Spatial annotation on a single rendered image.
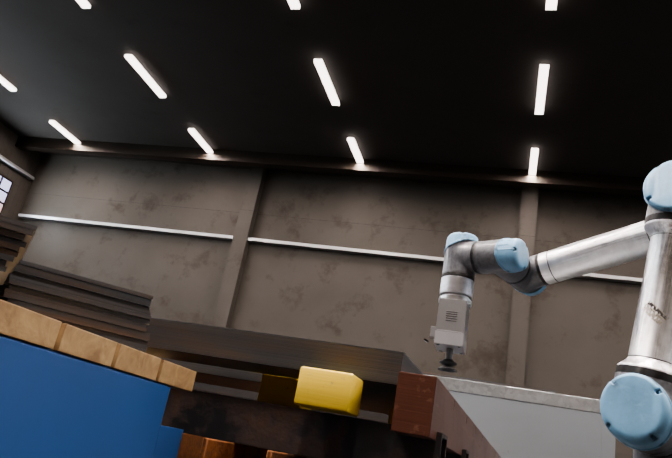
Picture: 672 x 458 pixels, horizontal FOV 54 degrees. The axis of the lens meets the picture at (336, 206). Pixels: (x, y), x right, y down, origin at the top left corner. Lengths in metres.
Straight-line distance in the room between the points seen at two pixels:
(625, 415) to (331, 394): 0.67
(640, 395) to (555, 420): 1.09
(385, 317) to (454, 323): 10.70
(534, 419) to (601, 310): 9.92
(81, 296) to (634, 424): 0.92
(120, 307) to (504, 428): 1.78
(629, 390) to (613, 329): 10.89
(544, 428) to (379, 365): 1.61
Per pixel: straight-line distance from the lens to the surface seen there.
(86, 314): 0.69
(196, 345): 0.83
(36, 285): 0.69
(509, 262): 1.49
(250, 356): 0.80
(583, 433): 2.33
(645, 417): 1.26
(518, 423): 2.33
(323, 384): 0.72
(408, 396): 0.71
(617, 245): 1.54
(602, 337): 12.10
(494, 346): 11.93
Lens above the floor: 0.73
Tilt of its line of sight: 21 degrees up
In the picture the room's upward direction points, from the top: 11 degrees clockwise
